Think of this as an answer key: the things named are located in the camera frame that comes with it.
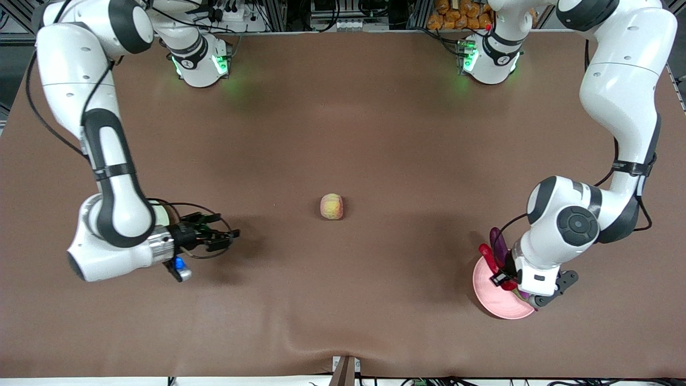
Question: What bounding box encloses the red chili pepper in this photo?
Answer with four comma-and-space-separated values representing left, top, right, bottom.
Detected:
478, 244, 518, 293

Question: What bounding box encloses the purple eggplant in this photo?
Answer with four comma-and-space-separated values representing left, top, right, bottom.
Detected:
489, 227, 531, 301

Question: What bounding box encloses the yellow pink peach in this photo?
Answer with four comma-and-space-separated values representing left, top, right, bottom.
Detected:
320, 193, 345, 220

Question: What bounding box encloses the pink round plate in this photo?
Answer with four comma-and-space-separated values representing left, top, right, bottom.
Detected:
472, 252, 536, 321

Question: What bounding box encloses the pale green round plate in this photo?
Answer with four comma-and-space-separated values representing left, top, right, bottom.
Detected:
147, 199, 170, 227

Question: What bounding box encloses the brown table cloth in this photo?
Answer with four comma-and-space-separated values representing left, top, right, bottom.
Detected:
0, 29, 686, 378

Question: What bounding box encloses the white power strip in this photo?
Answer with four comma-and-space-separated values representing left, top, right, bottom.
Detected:
206, 0, 252, 23

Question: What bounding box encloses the grey control box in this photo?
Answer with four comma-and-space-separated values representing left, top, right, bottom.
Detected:
310, 0, 392, 31

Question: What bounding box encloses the orange produce pile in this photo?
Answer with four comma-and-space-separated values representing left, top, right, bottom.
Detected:
427, 0, 496, 31

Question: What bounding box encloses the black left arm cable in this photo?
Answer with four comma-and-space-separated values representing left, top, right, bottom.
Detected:
501, 38, 654, 234

